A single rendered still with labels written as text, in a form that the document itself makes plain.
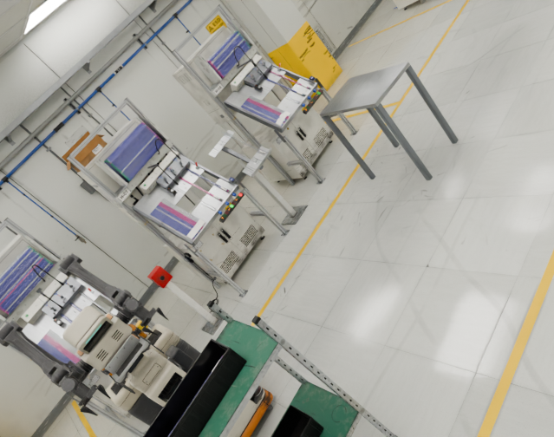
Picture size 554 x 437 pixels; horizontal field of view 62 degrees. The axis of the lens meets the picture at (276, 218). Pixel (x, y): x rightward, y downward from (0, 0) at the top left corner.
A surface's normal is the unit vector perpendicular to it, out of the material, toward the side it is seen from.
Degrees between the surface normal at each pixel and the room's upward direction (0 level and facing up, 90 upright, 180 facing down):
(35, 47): 90
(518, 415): 0
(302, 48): 90
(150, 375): 98
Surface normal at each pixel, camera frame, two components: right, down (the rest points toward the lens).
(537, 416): -0.63, -0.65
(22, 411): 0.56, 0.00
